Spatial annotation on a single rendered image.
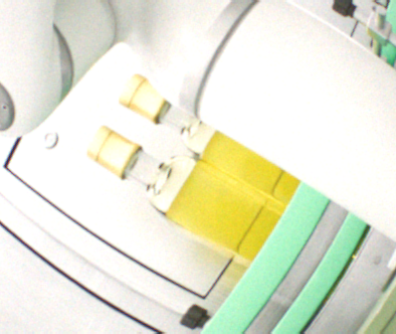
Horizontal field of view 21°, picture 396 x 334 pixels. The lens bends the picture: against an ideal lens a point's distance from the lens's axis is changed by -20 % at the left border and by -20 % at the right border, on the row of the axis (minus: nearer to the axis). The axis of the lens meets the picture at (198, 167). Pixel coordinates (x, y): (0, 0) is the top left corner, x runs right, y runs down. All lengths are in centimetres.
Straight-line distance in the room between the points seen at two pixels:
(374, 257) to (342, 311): 6
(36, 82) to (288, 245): 42
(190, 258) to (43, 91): 65
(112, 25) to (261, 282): 38
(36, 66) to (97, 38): 6
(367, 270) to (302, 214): 9
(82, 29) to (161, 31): 5
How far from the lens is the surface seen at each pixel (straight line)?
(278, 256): 97
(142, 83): 114
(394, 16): 116
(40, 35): 57
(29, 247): 132
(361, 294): 95
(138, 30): 66
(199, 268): 124
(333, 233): 98
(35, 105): 61
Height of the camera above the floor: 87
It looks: 10 degrees up
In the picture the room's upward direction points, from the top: 60 degrees counter-clockwise
